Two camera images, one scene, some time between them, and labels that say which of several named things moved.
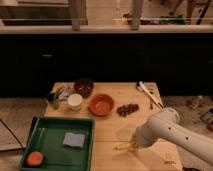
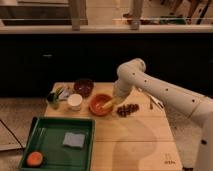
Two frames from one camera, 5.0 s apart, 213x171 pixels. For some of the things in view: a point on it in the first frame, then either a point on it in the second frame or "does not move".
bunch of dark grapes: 127,109 does not move
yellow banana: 123,146 to 110,103
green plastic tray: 65,143 does not move
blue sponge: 77,140 does not move
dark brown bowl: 84,87 does not move
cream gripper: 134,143 to 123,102
